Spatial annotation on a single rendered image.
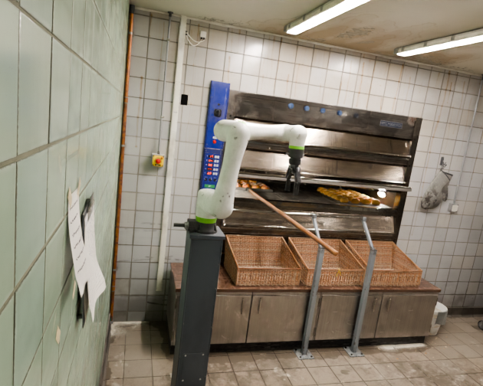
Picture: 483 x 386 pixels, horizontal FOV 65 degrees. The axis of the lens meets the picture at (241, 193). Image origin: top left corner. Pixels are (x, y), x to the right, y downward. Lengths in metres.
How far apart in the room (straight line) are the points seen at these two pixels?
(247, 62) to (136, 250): 1.84
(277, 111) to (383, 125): 1.08
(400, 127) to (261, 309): 2.18
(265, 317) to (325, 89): 2.03
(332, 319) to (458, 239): 1.89
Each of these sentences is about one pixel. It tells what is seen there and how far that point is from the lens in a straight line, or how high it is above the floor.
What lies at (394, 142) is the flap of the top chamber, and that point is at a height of 1.84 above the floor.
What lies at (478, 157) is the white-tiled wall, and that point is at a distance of 4.70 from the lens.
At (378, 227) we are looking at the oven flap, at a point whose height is 0.99.
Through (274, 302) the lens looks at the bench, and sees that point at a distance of 3.23.
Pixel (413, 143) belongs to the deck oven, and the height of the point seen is 1.85.
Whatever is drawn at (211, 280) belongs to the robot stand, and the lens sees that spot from 2.31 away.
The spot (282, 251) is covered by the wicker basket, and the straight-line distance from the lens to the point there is 3.59.
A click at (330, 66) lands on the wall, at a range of 3.63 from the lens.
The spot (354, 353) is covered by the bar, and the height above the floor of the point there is 0.01.
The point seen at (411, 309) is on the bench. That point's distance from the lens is 3.95.
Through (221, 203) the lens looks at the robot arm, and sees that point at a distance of 2.03.
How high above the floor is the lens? 1.86
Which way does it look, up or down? 11 degrees down
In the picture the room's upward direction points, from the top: 7 degrees clockwise
